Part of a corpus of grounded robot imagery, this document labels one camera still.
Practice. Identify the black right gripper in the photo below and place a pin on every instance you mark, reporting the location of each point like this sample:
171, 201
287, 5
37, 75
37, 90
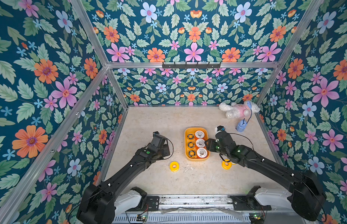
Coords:
212, 144

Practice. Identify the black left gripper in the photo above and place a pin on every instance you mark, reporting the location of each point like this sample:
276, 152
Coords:
166, 150

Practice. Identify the orange white tape roll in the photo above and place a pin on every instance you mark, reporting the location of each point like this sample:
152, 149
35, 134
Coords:
199, 134
202, 153
200, 143

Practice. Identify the yellow plastic storage box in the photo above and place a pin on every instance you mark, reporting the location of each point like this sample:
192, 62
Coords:
195, 144

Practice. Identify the yellow black tape roll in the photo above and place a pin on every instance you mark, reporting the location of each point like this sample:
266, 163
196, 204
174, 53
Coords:
191, 145
192, 153
190, 136

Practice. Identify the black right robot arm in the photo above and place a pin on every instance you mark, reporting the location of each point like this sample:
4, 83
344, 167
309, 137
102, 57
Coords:
307, 194

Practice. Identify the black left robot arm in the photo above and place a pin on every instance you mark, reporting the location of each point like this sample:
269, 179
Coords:
100, 204

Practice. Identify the white plush toy pink shirt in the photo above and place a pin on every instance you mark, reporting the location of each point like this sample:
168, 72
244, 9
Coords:
235, 111

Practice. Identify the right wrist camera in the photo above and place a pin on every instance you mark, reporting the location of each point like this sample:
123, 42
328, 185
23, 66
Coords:
218, 128

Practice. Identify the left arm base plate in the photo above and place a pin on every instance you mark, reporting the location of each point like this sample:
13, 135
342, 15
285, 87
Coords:
146, 203

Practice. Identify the aluminium front rail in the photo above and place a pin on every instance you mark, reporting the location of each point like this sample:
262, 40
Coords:
277, 199

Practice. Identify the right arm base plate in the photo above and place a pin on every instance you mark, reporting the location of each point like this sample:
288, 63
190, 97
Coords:
248, 202

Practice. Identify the black wall hook rail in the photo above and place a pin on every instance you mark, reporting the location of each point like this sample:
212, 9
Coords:
186, 65

